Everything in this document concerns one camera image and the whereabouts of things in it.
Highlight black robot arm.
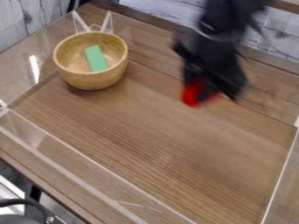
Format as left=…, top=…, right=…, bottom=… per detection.
left=172, top=0, right=268, bottom=106

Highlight red plush fruit green leaves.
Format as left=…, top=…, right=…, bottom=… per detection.
left=182, top=76, right=220, bottom=107

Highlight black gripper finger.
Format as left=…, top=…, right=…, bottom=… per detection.
left=183, top=63, right=203, bottom=87

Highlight black table leg bracket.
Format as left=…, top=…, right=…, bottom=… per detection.
left=24, top=185, right=77, bottom=224

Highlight clear acrylic tray wall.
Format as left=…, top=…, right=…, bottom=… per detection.
left=0, top=3, right=299, bottom=224

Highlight black cable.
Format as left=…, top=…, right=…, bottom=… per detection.
left=0, top=198, right=48, bottom=220

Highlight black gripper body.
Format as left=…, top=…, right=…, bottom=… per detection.
left=172, top=29, right=248, bottom=101

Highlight green rectangular block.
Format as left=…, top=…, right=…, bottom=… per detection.
left=84, top=45, right=108, bottom=72

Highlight wooden bowl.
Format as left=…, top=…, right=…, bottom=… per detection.
left=52, top=31, right=128, bottom=90

